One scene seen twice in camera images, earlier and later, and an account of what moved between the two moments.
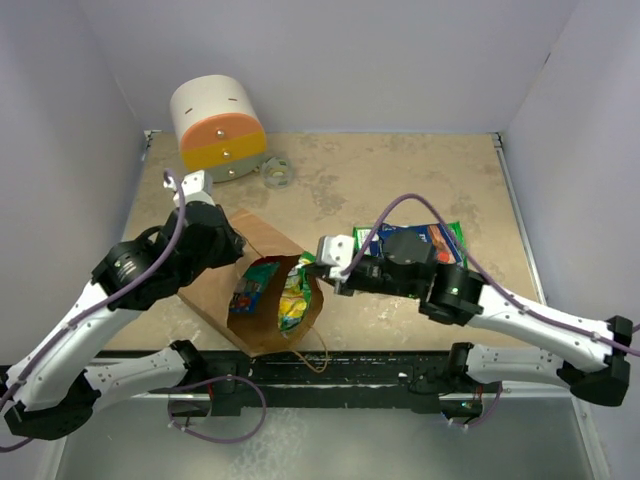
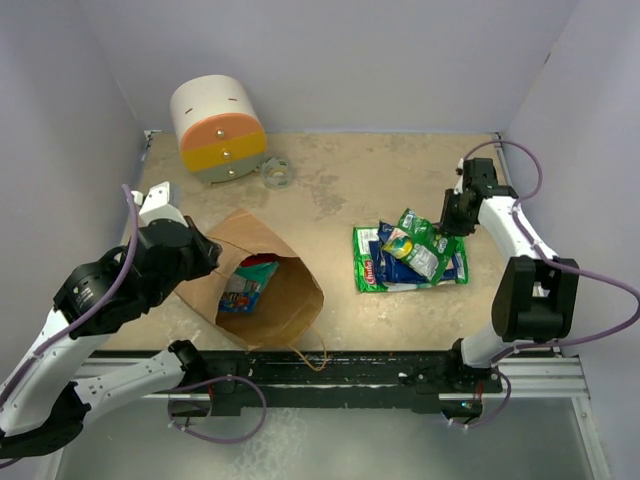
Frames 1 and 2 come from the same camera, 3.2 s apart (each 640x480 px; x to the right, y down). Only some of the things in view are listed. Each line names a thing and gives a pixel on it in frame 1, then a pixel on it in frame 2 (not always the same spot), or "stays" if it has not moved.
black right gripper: [321, 270] to [447, 223]
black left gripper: [234, 243] to [209, 253]
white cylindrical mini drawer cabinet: [219, 128] stays
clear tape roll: [276, 172] stays
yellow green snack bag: [296, 295] to [421, 245]
